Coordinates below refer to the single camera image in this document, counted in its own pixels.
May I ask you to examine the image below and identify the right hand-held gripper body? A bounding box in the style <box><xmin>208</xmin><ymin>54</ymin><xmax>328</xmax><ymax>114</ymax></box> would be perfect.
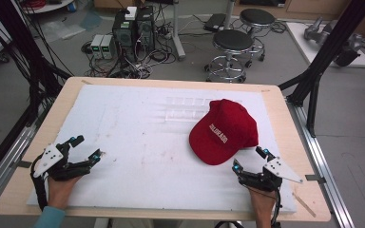
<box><xmin>239</xmin><ymin>156</ymin><xmax>304</xmax><ymax>193</ymax></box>

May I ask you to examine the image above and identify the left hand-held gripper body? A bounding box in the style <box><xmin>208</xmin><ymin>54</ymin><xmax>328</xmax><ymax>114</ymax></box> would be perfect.
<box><xmin>31</xmin><ymin>140</ymin><xmax>92</xmax><ymax>182</ymax></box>

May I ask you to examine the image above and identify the red baseball cap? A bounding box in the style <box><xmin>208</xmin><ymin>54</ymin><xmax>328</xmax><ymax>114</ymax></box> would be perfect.
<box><xmin>188</xmin><ymin>98</ymin><xmax>259</xmax><ymax>166</ymax></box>

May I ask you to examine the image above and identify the person's left hand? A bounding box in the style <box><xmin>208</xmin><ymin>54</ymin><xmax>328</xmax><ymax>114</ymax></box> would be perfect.
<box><xmin>47</xmin><ymin>175</ymin><xmax>83</xmax><ymax>211</ymax></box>

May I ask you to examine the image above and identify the person's right hand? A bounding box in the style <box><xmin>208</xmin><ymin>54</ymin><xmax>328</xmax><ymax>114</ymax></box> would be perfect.
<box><xmin>248</xmin><ymin>186</ymin><xmax>278</xmax><ymax>228</ymax></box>

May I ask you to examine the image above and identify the wooden stick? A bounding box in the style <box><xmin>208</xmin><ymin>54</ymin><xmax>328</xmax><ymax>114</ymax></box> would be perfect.
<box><xmin>292</xmin><ymin>191</ymin><xmax>317</xmax><ymax>219</ymax></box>

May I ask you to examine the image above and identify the light blue sleeve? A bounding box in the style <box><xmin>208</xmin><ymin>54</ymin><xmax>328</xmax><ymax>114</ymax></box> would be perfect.
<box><xmin>32</xmin><ymin>205</ymin><xmax>67</xmax><ymax>228</ymax></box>

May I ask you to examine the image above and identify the white foam mat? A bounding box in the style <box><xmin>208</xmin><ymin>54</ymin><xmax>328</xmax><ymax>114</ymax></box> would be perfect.
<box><xmin>27</xmin><ymin>84</ymin><xmax>298</xmax><ymax>214</ymax></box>

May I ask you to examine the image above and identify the grey power supply box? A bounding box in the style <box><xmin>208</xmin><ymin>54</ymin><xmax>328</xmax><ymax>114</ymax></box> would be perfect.
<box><xmin>90</xmin><ymin>33</ymin><xmax>105</xmax><ymax>60</ymax></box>
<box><xmin>100</xmin><ymin>34</ymin><xmax>118</xmax><ymax>61</ymax></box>

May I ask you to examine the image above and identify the black round stool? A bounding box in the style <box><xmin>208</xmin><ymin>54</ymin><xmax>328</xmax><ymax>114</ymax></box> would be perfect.
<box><xmin>203</xmin><ymin>29</ymin><xmax>255</xmax><ymax>84</ymax></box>
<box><xmin>240</xmin><ymin>8</ymin><xmax>277</xmax><ymax>69</ymax></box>

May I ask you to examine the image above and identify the white floor board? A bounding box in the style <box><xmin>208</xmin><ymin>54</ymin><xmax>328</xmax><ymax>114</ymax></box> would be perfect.
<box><xmin>285</xmin><ymin>22</ymin><xmax>365</xmax><ymax>68</ymax></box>

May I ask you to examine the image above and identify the black computer tower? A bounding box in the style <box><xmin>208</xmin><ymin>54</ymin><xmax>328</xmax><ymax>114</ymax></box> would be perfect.
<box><xmin>111</xmin><ymin>10</ymin><xmax>138</xmax><ymax>63</ymax></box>
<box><xmin>135</xmin><ymin>5</ymin><xmax>156</xmax><ymax>52</ymax></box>

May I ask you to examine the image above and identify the white power adapter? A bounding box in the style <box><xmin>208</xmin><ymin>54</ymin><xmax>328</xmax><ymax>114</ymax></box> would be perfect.
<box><xmin>125</xmin><ymin>6</ymin><xmax>138</xmax><ymax>21</ymax></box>

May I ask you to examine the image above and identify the black flat box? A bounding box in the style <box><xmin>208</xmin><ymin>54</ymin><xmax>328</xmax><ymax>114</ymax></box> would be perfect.
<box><xmin>202</xmin><ymin>12</ymin><xmax>227</xmax><ymax>32</ymax></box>

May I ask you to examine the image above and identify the grey metal stand leg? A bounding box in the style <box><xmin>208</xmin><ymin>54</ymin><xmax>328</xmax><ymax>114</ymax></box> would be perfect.
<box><xmin>169</xmin><ymin>0</ymin><xmax>186</xmax><ymax>62</ymax></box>

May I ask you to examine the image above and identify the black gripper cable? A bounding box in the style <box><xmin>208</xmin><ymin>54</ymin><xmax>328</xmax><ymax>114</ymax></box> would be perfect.
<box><xmin>29</xmin><ymin>153</ymin><xmax>49</xmax><ymax>212</ymax></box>
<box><xmin>246</xmin><ymin>185</ymin><xmax>283</xmax><ymax>228</ymax></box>

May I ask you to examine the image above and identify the aluminium table rail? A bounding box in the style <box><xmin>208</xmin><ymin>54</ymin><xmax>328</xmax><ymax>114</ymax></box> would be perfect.
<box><xmin>0</xmin><ymin>123</ymin><xmax>40</xmax><ymax>214</ymax></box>
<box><xmin>285</xmin><ymin>98</ymin><xmax>356</xmax><ymax>228</ymax></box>

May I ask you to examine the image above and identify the electronics box with cables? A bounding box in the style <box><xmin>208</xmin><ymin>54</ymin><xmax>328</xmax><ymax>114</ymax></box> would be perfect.
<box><xmin>81</xmin><ymin>18</ymin><xmax>179</xmax><ymax>80</ymax></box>

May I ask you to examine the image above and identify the black metal frame stand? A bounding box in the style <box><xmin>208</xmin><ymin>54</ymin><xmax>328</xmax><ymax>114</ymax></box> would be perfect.
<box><xmin>278</xmin><ymin>0</ymin><xmax>365</xmax><ymax>139</ymax></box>
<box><xmin>0</xmin><ymin>0</ymin><xmax>74</xmax><ymax>127</ymax></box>

